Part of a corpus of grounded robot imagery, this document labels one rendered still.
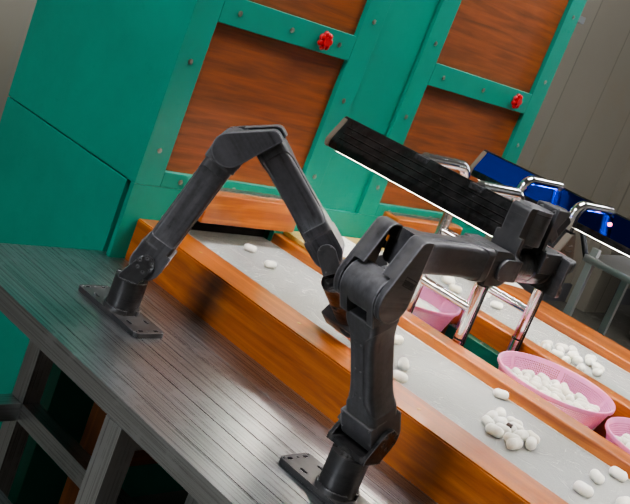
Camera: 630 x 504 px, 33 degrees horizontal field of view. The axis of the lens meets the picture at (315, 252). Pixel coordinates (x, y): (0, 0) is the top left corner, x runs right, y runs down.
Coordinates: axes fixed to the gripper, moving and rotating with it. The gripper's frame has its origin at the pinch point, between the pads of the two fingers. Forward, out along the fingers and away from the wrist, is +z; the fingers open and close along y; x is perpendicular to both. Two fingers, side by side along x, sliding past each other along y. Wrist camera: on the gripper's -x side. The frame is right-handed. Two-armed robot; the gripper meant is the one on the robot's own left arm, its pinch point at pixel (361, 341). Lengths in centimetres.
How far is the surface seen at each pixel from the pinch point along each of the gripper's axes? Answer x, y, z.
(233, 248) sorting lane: -2.7, 47.1, 6.2
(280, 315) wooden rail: 9.3, 8.9, -12.0
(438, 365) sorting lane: -10.4, -7.3, 14.8
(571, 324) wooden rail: -63, 7, 73
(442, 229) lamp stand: -35.4, 13.0, 9.8
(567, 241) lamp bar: -34.7, -24.1, -11.5
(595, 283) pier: -256, 175, 386
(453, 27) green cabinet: -87, 55, 8
